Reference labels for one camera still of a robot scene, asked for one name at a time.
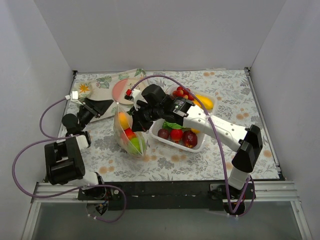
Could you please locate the white plastic fruit tray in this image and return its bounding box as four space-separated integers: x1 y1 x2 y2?
149 88 218 153

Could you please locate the red yellow apple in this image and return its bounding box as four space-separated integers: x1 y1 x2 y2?
124 128 137 141

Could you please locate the pink and cream plate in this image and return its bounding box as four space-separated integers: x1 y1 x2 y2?
112 78 138 106

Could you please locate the dark red plum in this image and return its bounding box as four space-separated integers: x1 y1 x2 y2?
157 128 170 140

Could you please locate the green apple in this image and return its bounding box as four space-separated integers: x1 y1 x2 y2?
128 137 146 155

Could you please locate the green lettuce leaf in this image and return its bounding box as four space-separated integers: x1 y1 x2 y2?
162 121 190 131

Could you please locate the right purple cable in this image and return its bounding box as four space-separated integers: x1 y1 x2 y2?
129 74 256 217

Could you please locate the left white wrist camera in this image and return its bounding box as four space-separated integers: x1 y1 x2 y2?
70 91 79 101

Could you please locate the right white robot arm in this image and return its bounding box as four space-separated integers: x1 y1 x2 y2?
125 84 263 199

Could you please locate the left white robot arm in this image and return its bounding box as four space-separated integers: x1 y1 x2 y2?
44 98 114 200

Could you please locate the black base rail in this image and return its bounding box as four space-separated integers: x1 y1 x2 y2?
77 180 256 215

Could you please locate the yellow bell pepper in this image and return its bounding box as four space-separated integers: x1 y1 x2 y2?
195 94 214 110

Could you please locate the clear dotted zip bag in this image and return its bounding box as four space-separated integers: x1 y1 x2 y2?
113 103 147 158

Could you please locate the pink peach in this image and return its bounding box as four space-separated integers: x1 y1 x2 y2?
118 111 132 130

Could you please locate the small floral bowl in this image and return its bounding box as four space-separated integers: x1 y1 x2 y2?
72 82 93 99

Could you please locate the red lychee bunch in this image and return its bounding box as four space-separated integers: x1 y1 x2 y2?
170 86 195 101

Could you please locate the orange mango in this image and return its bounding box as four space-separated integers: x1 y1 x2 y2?
190 128 200 134

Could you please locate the dark red apple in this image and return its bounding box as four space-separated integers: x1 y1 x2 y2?
182 130 198 148

